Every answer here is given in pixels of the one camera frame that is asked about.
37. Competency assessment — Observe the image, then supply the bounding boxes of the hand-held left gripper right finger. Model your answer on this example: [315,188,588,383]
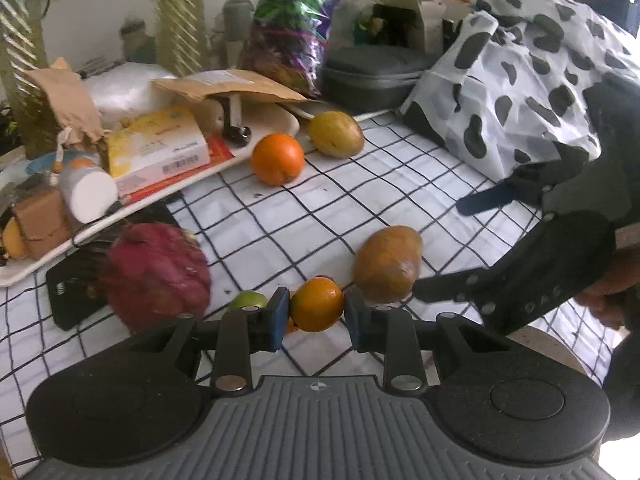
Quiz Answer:
[344,290,508,392]

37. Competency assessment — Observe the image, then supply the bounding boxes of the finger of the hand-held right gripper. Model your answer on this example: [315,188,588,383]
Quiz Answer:
[413,270,501,311]
[457,160,556,217]

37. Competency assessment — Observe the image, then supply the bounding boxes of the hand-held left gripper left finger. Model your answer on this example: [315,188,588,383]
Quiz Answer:
[131,287,292,392]

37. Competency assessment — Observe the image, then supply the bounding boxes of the small orange tangerine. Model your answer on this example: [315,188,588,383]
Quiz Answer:
[290,276,346,333]

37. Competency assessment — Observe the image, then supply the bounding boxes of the brown mango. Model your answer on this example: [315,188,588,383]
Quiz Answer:
[351,226,424,305]

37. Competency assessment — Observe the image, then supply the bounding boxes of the yellow green mango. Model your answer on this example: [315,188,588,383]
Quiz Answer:
[307,111,365,158]

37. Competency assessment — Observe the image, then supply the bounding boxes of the large orange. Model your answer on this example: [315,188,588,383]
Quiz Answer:
[251,133,306,187]

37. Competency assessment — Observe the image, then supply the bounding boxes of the person's right hand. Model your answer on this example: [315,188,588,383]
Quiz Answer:
[574,227,640,331]

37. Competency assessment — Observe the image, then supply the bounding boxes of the green lime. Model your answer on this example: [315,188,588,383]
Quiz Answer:
[227,291,270,311]

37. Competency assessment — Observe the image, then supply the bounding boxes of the white checkered tablecloth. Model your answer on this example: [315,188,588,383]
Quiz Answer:
[0,110,616,480]

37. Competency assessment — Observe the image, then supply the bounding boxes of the red dragon fruit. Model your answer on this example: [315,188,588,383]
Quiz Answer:
[97,222,212,335]

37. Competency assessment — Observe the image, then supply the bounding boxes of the grey zipper case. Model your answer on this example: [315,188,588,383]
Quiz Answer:
[320,46,441,116]

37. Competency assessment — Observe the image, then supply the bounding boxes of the open cardboard box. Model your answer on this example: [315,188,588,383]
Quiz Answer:
[372,0,446,56]

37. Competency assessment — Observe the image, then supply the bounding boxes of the small black roller tool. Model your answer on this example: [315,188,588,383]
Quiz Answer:
[221,92,251,147]

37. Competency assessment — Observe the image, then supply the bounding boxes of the white tray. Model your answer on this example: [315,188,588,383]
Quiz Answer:
[0,102,301,288]

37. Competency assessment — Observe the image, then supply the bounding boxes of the yellow cardboard box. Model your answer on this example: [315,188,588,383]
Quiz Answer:
[106,105,212,178]

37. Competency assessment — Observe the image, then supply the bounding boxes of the white orange bottle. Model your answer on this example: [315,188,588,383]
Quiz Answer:
[57,157,119,224]

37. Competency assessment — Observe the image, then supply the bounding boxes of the translucent plastic bag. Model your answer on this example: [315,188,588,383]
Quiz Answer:
[330,0,391,51]

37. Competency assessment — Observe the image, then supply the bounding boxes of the kraft paper envelope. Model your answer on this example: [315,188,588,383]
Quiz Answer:
[151,70,308,108]

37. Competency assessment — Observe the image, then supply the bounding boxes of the purple snack bag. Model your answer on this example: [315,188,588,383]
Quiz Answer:
[242,0,346,101]

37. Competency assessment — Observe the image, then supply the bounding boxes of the small brown box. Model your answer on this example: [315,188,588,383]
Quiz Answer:
[12,190,76,258]

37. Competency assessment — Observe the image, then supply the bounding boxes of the white plastic bag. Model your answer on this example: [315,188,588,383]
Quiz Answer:
[82,61,178,126]

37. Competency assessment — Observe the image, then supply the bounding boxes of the grey green bottle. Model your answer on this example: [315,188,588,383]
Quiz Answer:
[215,0,256,68]

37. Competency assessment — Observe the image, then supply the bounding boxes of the crumpled brown paper bag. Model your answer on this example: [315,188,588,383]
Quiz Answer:
[22,57,106,143]

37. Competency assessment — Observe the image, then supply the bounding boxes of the bamboo bundle in vase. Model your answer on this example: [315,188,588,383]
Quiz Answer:
[142,0,208,78]
[0,0,51,158]

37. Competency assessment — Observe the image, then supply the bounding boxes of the grey green figurine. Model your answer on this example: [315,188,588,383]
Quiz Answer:
[120,17,156,63]

